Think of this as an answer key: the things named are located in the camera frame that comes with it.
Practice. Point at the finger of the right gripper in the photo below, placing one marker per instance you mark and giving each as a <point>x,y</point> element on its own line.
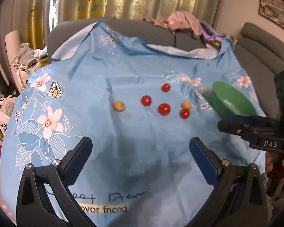
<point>244,129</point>
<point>249,119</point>

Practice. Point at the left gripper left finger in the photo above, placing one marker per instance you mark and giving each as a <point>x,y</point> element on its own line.
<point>43,196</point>

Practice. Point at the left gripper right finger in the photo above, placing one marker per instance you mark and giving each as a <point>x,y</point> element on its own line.
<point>238,197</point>

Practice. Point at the green plastic bowl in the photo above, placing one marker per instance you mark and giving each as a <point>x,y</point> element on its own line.
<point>227,100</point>

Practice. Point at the red cherry tomato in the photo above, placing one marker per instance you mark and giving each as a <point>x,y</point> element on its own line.
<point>164,109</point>
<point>184,113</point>
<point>146,100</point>
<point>166,87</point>

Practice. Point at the small yellow kumquat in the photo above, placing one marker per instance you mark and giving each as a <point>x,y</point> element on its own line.
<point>186,105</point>
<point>119,106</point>

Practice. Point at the person's right hand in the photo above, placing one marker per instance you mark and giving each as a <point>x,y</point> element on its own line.
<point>274,166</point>

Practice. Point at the grey sofa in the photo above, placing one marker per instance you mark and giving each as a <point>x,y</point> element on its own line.
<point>259,53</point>

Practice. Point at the blue floral cloth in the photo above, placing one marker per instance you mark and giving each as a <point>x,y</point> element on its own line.
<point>140,172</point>

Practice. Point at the pile of clothes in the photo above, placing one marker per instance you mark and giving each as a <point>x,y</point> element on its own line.
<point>183,21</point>

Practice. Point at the clothes heap on side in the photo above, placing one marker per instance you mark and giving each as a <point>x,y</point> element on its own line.
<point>25,63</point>

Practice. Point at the gold patterned curtain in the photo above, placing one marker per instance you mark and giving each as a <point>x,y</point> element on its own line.
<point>44,15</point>

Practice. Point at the framed wall painting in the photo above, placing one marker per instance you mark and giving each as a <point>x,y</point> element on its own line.
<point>273,10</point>

